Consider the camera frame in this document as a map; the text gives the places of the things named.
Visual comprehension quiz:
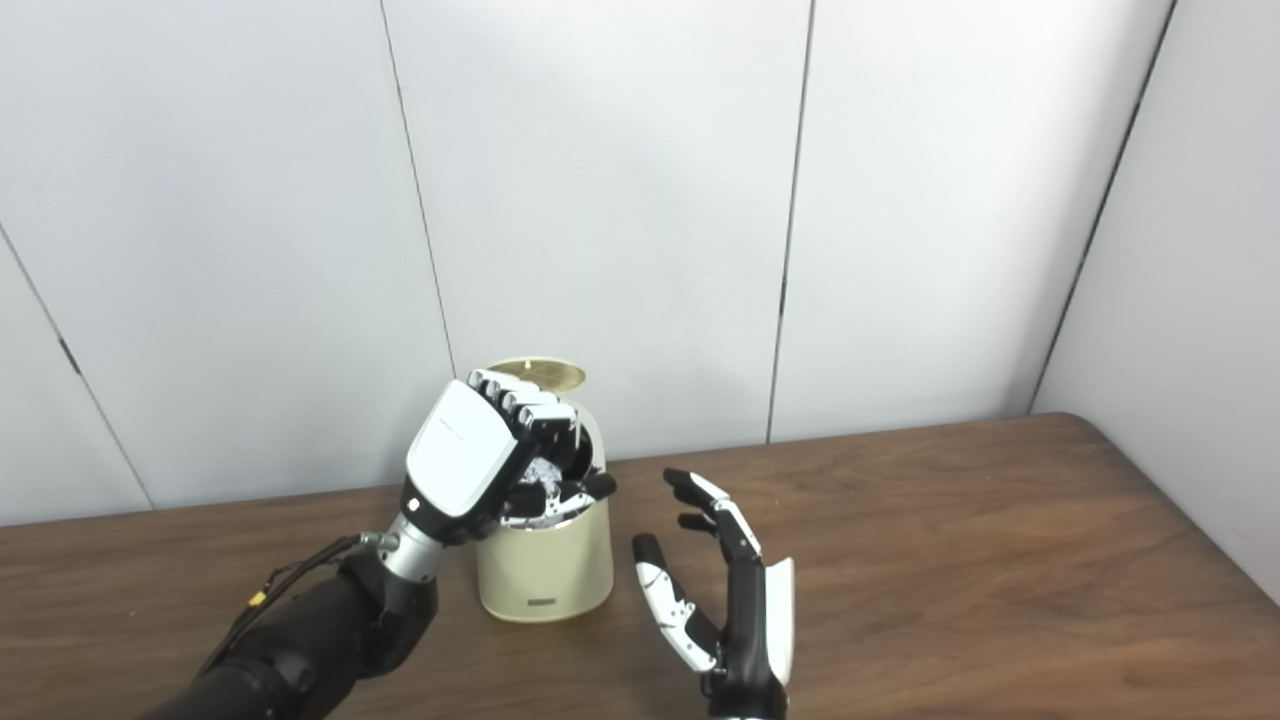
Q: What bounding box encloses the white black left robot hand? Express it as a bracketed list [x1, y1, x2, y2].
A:
[398, 368, 618, 546]

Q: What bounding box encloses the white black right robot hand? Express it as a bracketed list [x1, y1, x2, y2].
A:
[631, 467, 796, 720]

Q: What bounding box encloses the white paper ball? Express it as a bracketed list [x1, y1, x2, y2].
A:
[520, 458, 563, 521]

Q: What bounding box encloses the cream round bin lid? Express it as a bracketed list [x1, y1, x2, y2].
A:
[488, 356, 587, 389]

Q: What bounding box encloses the cream-colored round bin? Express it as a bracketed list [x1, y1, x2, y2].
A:
[475, 395, 613, 623]

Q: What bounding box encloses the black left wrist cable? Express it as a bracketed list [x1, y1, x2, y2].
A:
[200, 533, 401, 681]

